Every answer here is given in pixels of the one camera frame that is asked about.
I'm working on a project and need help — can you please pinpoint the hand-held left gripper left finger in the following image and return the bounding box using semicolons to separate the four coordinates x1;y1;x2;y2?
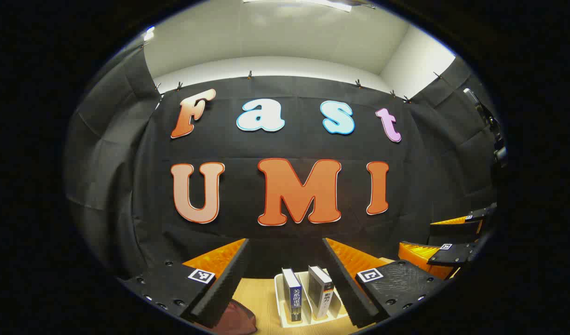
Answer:
119;238;251;329

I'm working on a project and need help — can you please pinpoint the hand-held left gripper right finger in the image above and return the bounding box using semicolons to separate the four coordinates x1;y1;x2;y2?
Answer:
322;238;449;328

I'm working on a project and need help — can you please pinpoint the white portrait cover book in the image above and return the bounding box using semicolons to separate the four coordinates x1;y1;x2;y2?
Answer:
308;266;334;321

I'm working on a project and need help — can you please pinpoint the maroon schoolbag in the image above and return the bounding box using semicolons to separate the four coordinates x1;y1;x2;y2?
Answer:
206;299;258;335

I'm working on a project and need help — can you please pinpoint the thick blue book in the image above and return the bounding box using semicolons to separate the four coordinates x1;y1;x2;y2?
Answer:
282;268;304;325

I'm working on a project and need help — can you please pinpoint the white bookshelf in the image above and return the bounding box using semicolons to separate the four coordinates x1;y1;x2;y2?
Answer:
274;268;348;328

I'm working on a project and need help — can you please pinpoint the row of small cloth clips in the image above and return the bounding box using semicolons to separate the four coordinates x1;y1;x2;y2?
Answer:
141;41;446;104

